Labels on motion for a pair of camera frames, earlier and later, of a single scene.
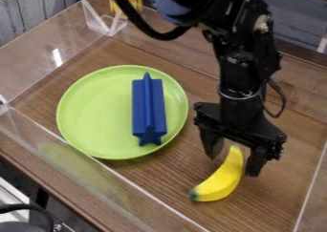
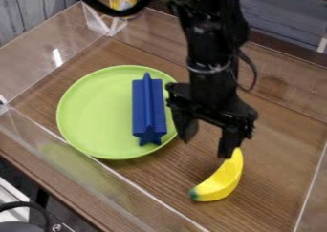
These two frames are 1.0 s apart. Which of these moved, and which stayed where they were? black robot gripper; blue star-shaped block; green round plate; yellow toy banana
Moved: black robot gripper
Stayed: green round plate; yellow toy banana; blue star-shaped block
